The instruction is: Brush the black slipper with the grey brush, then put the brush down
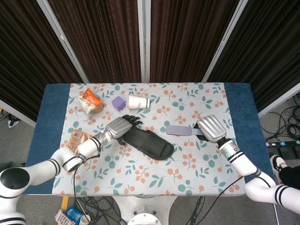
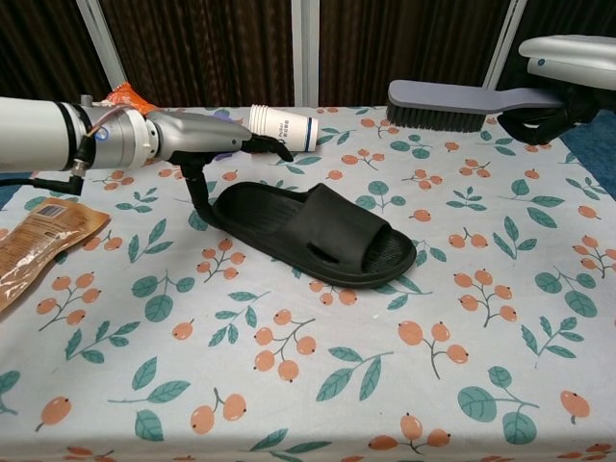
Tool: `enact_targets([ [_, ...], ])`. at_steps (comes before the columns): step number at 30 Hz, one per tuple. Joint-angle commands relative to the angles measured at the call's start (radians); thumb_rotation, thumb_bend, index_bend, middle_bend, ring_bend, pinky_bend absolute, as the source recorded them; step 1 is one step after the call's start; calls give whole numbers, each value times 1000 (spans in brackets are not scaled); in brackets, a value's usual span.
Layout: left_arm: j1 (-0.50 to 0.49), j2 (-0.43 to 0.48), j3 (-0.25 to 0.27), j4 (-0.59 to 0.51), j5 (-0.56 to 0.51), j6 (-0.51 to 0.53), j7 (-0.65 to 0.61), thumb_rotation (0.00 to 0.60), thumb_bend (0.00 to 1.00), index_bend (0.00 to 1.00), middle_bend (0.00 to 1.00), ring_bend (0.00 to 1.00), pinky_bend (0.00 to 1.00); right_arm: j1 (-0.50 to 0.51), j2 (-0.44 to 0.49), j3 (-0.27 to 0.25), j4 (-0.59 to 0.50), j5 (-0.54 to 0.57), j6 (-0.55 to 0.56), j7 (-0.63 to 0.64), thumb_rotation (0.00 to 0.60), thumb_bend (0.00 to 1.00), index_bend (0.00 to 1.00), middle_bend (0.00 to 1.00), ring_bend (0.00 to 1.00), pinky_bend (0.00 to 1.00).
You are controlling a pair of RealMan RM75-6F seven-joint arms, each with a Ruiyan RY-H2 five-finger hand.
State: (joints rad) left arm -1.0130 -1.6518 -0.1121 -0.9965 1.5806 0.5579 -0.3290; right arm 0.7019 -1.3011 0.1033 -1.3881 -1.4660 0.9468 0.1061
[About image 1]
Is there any colourful printed box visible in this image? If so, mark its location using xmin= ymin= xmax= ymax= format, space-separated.
xmin=54 ymin=209 xmax=71 ymax=225

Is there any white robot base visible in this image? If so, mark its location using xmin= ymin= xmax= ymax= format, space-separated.
xmin=112 ymin=195 xmax=177 ymax=225

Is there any black trouser leg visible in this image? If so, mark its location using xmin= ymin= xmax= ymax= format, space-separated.
xmin=278 ymin=163 xmax=300 ymax=191

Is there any black power strip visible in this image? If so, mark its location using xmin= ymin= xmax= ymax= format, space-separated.
xmin=265 ymin=140 xmax=300 ymax=148

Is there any blue snack packet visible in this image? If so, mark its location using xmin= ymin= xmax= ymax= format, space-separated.
xmin=66 ymin=205 xmax=85 ymax=222

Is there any white paper cup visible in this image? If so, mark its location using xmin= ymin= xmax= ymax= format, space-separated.
xmin=127 ymin=95 xmax=150 ymax=110

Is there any floral tablecloth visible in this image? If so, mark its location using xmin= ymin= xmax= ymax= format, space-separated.
xmin=52 ymin=82 xmax=248 ymax=196

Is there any grey-purple brush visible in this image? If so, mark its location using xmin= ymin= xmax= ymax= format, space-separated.
xmin=165 ymin=125 xmax=205 ymax=137

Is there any brown round pastry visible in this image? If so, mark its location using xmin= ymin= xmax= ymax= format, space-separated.
xmin=90 ymin=104 xmax=105 ymax=115

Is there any black slipper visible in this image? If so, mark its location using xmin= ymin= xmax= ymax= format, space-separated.
xmin=119 ymin=127 xmax=175 ymax=161

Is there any black floor cable bundle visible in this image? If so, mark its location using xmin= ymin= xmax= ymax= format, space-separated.
xmin=259 ymin=92 xmax=300 ymax=142

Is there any white crumpled paper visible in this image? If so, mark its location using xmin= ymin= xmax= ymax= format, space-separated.
xmin=7 ymin=118 xmax=21 ymax=128

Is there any white black sneaker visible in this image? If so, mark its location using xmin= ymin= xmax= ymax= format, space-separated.
xmin=270 ymin=154 xmax=288 ymax=185

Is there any brown fabric screen panel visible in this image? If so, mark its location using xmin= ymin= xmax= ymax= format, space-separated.
xmin=0 ymin=0 xmax=82 ymax=122
xmin=48 ymin=0 xmax=142 ymax=83
xmin=207 ymin=0 xmax=300 ymax=113
xmin=150 ymin=0 xmax=240 ymax=83

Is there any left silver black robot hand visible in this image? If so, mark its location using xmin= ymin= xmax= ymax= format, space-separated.
xmin=104 ymin=114 xmax=144 ymax=144

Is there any brown clear food pouch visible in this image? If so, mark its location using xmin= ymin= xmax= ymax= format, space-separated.
xmin=61 ymin=128 xmax=94 ymax=152

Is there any blue table cover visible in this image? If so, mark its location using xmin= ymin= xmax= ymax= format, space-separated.
xmin=23 ymin=82 xmax=276 ymax=195

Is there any black cable tangle under table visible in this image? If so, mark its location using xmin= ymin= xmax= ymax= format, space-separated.
xmin=74 ymin=195 xmax=128 ymax=225

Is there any purple small box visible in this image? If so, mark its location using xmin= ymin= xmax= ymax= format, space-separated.
xmin=111 ymin=95 xmax=127 ymax=112

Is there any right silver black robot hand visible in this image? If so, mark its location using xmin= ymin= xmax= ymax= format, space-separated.
xmin=192 ymin=114 xmax=228 ymax=143

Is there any orange white snack packet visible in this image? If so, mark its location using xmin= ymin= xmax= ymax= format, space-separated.
xmin=77 ymin=87 xmax=103 ymax=114

